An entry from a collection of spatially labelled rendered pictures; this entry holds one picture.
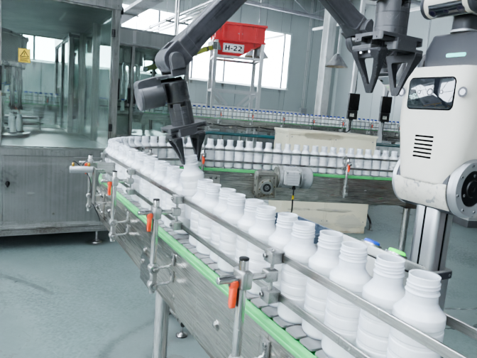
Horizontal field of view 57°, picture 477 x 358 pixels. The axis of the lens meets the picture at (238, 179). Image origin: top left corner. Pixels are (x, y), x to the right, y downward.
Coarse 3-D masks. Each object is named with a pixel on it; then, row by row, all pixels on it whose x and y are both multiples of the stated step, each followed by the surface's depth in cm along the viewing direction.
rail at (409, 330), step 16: (112, 160) 180; (144, 176) 141; (224, 224) 91; (256, 240) 80; (224, 256) 91; (288, 256) 71; (304, 272) 68; (336, 288) 61; (288, 304) 71; (368, 304) 56; (384, 320) 54; (400, 320) 51; (448, 320) 54; (336, 336) 61; (416, 336) 49; (352, 352) 58; (448, 352) 46
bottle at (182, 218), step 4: (180, 172) 119; (180, 180) 119; (180, 184) 119; (176, 188) 119; (180, 188) 118; (176, 192) 118; (180, 192) 117; (180, 204) 118; (184, 208) 118; (184, 212) 118; (180, 216) 118; (184, 216) 118; (180, 220) 118; (184, 220) 118; (188, 220) 118; (188, 224) 119; (176, 232) 120; (180, 232) 119; (184, 232) 119
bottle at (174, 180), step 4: (172, 168) 125; (176, 168) 126; (172, 172) 123; (176, 172) 123; (172, 176) 123; (176, 176) 123; (172, 180) 123; (176, 180) 123; (168, 184) 123; (172, 184) 123; (176, 184) 122; (168, 188) 123; (172, 188) 122; (168, 196) 123; (168, 200) 123; (168, 204) 123; (172, 204) 123; (168, 208) 123; (172, 216) 123; (164, 220) 126; (168, 220) 124; (168, 224) 124
